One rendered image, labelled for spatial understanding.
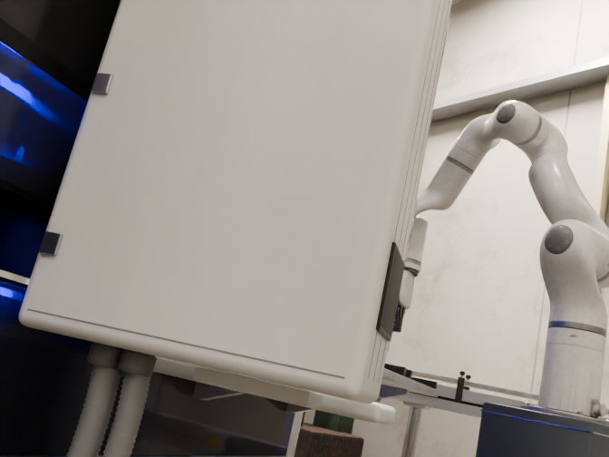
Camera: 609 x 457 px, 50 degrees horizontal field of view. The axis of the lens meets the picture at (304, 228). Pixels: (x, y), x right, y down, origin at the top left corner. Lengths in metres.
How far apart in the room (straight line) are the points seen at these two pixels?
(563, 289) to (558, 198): 0.24
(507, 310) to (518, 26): 2.45
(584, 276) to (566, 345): 0.15
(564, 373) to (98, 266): 0.98
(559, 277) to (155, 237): 0.92
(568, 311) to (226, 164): 0.88
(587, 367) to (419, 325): 3.96
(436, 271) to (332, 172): 4.59
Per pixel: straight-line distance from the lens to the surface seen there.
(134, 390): 0.94
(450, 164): 1.86
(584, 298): 1.51
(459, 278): 5.25
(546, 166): 1.68
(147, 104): 1.00
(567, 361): 1.49
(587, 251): 1.49
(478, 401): 2.63
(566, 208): 1.64
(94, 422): 0.97
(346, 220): 0.83
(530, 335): 4.78
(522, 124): 1.71
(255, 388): 0.96
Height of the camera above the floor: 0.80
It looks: 14 degrees up
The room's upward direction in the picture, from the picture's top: 13 degrees clockwise
